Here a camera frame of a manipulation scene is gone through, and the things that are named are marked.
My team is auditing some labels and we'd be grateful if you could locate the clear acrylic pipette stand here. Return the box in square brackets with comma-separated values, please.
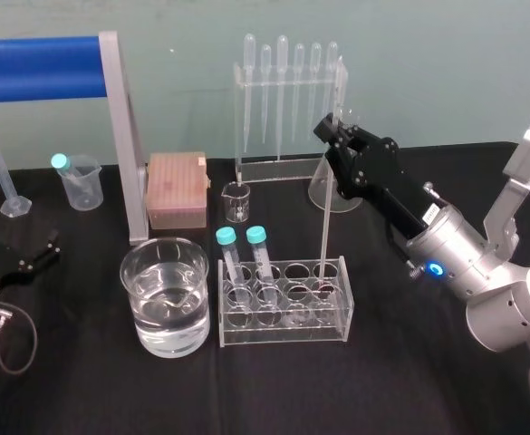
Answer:
[233, 60, 350, 185]

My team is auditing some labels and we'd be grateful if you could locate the pink pipette tip box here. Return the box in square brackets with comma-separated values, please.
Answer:
[146, 151, 212, 230]

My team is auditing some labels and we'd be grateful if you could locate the clear plastic beaker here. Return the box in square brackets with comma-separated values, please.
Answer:
[60, 154, 105, 212]

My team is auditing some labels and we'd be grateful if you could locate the grey support stand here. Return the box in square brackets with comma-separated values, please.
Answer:
[97, 30, 150, 246]

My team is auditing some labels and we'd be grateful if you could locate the blue cylindrical bar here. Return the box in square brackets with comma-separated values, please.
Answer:
[0, 35, 108, 105]

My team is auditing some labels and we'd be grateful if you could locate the clear plastic transfer pipette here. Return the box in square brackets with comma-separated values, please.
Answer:
[259, 43, 272, 145]
[275, 34, 289, 160]
[243, 33, 255, 154]

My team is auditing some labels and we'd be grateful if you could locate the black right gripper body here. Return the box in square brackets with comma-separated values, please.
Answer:
[361, 151, 444, 240]

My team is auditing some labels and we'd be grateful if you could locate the long glass thermometer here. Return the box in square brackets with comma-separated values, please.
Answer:
[317, 54, 345, 291]

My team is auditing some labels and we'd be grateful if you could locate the teal capped centrifuge tube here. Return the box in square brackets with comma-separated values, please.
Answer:
[50, 152, 83, 183]
[246, 225, 278, 310]
[215, 227, 253, 314]

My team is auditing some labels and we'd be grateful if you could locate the clear conical flask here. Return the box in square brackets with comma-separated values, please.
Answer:
[307, 106, 364, 214]

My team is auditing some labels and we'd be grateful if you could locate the clear acrylic test tube rack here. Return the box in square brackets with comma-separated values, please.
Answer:
[217, 256, 355, 349]

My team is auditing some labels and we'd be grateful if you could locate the large glass beaker with water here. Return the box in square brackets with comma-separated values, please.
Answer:
[119, 236, 212, 360]

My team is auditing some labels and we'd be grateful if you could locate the black table cloth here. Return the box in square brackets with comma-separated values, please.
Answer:
[0, 141, 530, 435]

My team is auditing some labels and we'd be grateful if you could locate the small glass beaker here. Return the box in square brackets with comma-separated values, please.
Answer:
[220, 181, 252, 224]

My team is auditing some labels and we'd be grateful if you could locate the clear plastic graduated cylinder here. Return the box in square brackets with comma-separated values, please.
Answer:
[0, 130, 33, 218]

